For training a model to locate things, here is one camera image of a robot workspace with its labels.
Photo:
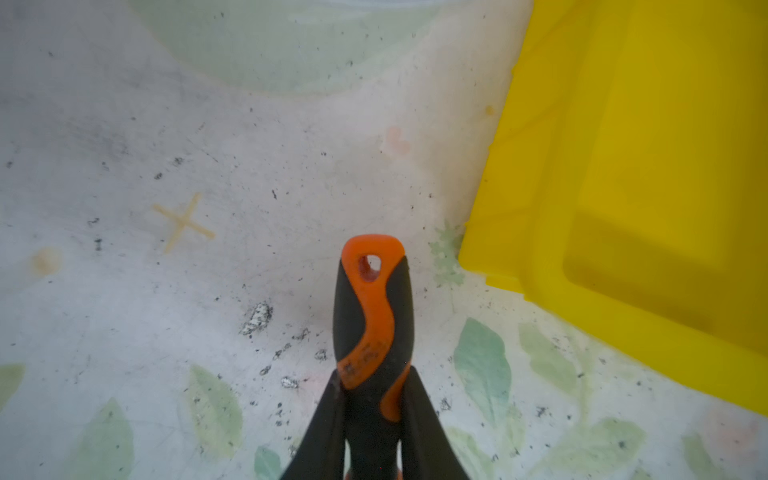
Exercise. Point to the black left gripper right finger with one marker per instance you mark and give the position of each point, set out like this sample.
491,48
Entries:
426,451

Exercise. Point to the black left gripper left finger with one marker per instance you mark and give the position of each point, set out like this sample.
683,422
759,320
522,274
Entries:
321,453

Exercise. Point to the orange black screwdriver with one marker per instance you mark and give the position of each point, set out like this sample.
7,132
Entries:
373,338

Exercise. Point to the yellow plastic bin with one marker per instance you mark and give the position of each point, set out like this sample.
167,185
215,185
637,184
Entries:
625,189

